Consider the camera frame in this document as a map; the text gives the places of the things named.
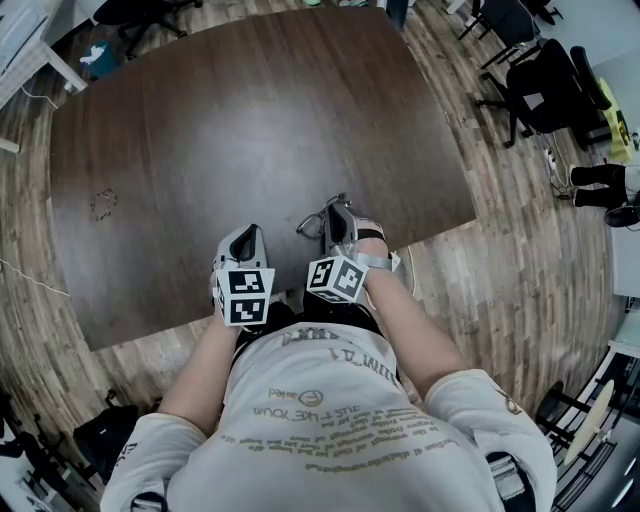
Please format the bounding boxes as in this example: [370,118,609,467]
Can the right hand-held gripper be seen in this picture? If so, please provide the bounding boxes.
[304,201,371,306]

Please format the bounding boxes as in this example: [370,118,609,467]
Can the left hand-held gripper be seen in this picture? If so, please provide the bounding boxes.
[208,223,277,328]

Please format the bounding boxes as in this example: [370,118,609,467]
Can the black-framed eyeglasses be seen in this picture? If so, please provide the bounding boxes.
[295,191,352,240]

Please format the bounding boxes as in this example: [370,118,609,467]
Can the person's right forearm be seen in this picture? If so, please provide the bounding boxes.
[363,268,470,402]

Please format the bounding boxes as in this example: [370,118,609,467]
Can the person's left forearm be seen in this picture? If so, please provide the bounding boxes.
[156,313,242,437]

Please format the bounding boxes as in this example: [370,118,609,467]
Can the person's right hand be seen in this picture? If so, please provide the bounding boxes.
[355,217,390,257]

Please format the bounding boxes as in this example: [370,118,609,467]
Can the person's black trousers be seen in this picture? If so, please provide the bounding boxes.
[298,288,387,337]

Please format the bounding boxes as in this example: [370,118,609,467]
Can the person's white printed shirt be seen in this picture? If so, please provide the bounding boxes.
[99,321,559,512]

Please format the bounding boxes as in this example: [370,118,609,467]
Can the teal waste bin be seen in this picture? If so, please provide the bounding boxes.
[78,39,120,80]

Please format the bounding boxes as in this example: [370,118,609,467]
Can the black bag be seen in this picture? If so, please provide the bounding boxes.
[71,403,140,482]

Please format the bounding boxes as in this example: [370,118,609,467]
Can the black office chair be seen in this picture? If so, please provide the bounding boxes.
[91,0,205,60]
[473,37,615,150]

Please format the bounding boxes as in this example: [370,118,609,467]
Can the black visitor chair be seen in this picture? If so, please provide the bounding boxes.
[456,0,542,70]

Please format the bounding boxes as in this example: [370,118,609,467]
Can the white side table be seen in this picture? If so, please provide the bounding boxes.
[0,0,90,110]

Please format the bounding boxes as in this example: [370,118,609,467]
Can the yellow table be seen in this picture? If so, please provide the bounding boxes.
[596,76,635,162]

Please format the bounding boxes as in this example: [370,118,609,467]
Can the grey backpack strap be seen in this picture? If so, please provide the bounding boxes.
[484,451,531,512]

